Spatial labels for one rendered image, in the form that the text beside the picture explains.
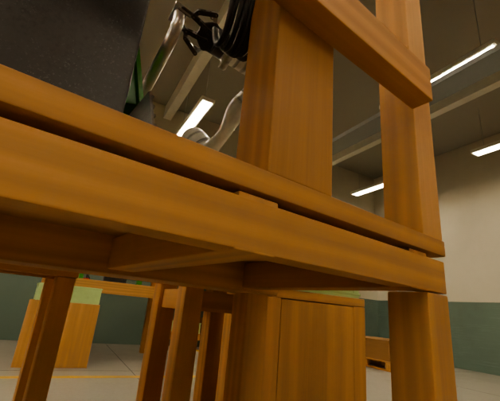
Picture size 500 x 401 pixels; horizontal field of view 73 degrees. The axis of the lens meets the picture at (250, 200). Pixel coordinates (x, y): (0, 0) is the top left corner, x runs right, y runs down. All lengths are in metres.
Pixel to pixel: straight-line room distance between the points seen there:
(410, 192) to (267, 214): 0.46
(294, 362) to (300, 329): 0.12
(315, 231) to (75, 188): 0.33
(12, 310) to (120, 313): 1.53
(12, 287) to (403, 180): 5.94
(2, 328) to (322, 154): 6.01
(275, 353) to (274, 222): 0.98
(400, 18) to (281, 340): 1.14
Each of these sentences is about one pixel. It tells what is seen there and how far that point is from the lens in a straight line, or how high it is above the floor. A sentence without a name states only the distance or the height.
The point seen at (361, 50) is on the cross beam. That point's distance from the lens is 0.74.
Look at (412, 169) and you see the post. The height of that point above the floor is 1.03.
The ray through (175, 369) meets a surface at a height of 0.49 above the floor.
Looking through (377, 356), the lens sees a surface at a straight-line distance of 6.31.
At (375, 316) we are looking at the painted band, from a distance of 9.43.
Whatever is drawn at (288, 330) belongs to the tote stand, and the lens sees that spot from 1.43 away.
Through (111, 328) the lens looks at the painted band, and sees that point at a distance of 6.35.
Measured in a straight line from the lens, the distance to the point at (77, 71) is 0.54.
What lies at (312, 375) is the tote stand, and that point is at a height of 0.48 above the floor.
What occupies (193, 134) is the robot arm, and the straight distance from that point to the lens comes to 1.10.
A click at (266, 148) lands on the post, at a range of 0.50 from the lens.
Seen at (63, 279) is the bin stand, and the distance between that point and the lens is 1.13.
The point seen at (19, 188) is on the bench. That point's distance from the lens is 0.35.
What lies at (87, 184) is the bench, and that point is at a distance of 0.36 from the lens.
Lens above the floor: 0.69
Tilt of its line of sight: 18 degrees up
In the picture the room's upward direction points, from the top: 5 degrees clockwise
